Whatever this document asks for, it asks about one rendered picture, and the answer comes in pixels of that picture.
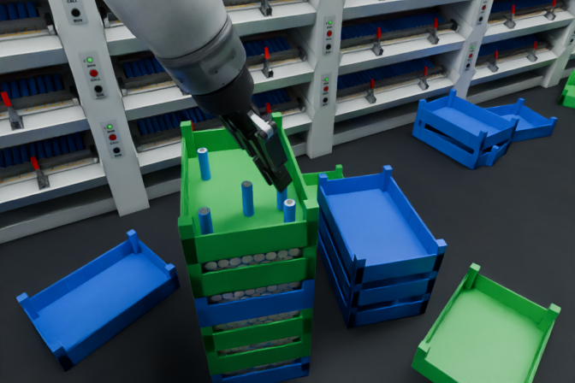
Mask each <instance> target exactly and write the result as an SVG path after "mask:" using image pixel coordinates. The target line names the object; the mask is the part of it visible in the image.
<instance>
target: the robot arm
mask: <svg viewBox="0 0 575 383"><path fill-rule="evenodd" d="M104 2H105V3H106V4H107V6H108V7H109V8H110V10H111V11H112V12H113V13H114V14H115V16H116V17H117V18H118V19H119V20H120V21H121V22H122V23H123V24H124V25H125V26H126V28H127V29H128V30H129V31H130V32H131V33H132V34H133V35H134V36H135V37H136V38H137V39H139V40H140V41H142V42H143V43H144V44H145V45H146V46H147V47H148V48H149V49H150V50H151V51H152V53H153V54H154V55H155V57H156V59H157V60H158V61H159V63H160V64H162V65H163V67H164V69H165V70H166V71H167V73H168V74H169V76H170V77H171V78H172V79H173V81H174V82H175V83H176V84H177V87H178V88H179V87H180V88H181V89H182V90H183V91H185V92H187V93H188V94H189V95H190V94H191V96H192V97H193V99H194V101H195V102H196V103H197V105H198V106H199V107H200V108H201V110H202V111H203V112H205V113H206V114H208V115H216V117H217V118H218V119H219V121H220V122H221V123H222V124H223V125H224V127H225V128H226V129H227V131H228V132H229V134H230V135H231V137H232V138H233V139H234V141H235V142H236V144H237V145H238V146H239V148H240V149H241V150H246V152H247V154H248V156H249V157H254V158H253V159H252V160H253V162H254V164H255V165H256V167H257V168H258V170H259V172H260V173H261V175H262V176H263V177H264V180H265V181H266V183H267V184H268V185H269V186H272V184H273V185H274V187H275V188H276V189H277V191H278V192H280V193H282V192H283V191H284V190H285V189H286V188H287V187H288V185H289V184H290V183H291V182H292V181H293V179H292V177H291V176H290V174H289V172H288V171H287V169H286V167H285V165H284V164H285V163H286V162H287V161H288V158H287V156H286V153H285V151H284V149H283V147H282V142H281V140H280V138H279V136H278V133H277V125H276V123H275V122H274V121H267V122H266V123H265V122H264V121H263V119H262V118H261V116H260V114H259V111H258V107H257V105H256V104H255V103H254V102H253V101H252V93H253V89H254V80H253V77H252V75H251V73H250V72H249V70H248V68H247V66H246V64H245V61H246V51H245V48H244V46H243V44H242V43H241V41H240V38H239V36H238V34H237V32H236V31H235V29H234V26H233V24H232V21H231V19H230V16H229V14H228V13H227V11H226V9H225V7H224V5H223V2H222V0H104Z"/></svg>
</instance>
